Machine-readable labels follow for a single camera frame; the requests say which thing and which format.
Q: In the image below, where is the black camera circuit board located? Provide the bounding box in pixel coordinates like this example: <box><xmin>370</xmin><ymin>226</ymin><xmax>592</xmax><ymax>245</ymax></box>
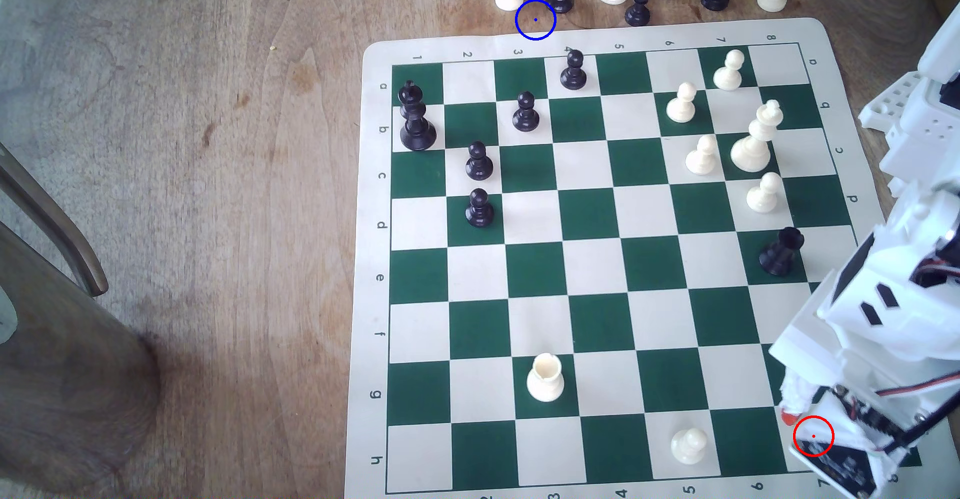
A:
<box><xmin>790</xmin><ymin>385</ymin><xmax>903</xmax><ymax>499</ymax></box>

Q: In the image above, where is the white pawn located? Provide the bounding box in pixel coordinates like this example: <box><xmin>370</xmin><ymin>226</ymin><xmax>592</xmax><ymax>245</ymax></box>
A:
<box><xmin>745</xmin><ymin>172</ymin><xmax>783</xmax><ymax>214</ymax></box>
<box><xmin>665</xmin><ymin>82</ymin><xmax>699</xmax><ymax>124</ymax></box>
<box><xmin>684</xmin><ymin>134</ymin><xmax>720</xmax><ymax>177</ymax></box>
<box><xmin>712</xmin><ymin>49</ymin><xmax>746</xmax><ymax>92</ymax></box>
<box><xmin>669</xmin><ymin>427</ymin><xmax>709</xmax><ymax>466</ymax></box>

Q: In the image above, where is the tall black king piece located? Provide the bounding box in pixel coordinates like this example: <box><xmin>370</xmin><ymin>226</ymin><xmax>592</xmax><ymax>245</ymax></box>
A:
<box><xmin>396</xmin><ymin>79</ymin><xmax>438</xmax><ymax>153</ymax></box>

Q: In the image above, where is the red white black servo cable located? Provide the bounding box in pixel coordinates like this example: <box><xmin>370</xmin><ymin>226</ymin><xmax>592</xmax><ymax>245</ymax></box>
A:
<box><xmin>876</xmin><ymin>368</ymin><xmax>960</xmax><ymax>403</ymax></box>

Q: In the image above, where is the green and white chess mat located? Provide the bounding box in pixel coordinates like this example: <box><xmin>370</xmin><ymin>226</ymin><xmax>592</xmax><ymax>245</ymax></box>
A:
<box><xmin>343</xmin><ymin>16</ymin><xmax>928</xmax><ymax>499</ymax></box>

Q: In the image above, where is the tall white king piece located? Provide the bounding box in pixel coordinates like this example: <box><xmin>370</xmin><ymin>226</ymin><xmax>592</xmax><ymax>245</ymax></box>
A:
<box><xmin>729</xmin><ymin>99</ymin><xmax>786</xmax><ymax>174</ymax></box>

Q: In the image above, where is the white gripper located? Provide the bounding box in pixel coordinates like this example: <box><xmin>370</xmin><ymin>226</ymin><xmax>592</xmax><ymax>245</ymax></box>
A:
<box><xmin>768</xmin><ymin>230</ymin><xmax>960</xmax><ymax>433</ymax></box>

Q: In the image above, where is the brown wooden chair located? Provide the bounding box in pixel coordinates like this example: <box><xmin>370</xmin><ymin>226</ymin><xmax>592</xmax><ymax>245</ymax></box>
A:
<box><xmin>0</xmin><ymin>142</ymin><xmax>163</xmax><ymax>494</ymax></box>

